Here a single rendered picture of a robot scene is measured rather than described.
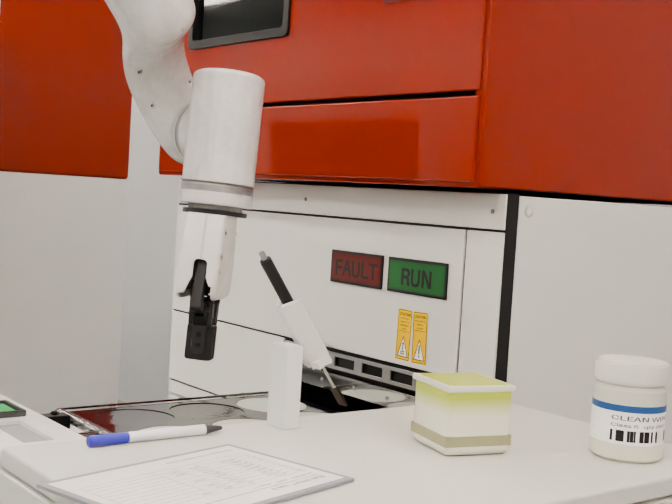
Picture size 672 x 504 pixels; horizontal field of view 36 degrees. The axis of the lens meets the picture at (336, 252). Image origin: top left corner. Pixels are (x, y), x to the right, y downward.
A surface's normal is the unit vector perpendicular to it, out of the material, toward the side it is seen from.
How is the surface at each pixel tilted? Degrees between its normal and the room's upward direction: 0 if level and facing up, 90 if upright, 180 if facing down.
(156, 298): 90
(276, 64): 90
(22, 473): 90
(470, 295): 90
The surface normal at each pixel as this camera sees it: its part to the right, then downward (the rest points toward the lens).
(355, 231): -0.79, -0.01
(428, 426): -0.92, -0.04
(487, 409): 0.39, 0.07
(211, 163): -0.11, 0.00
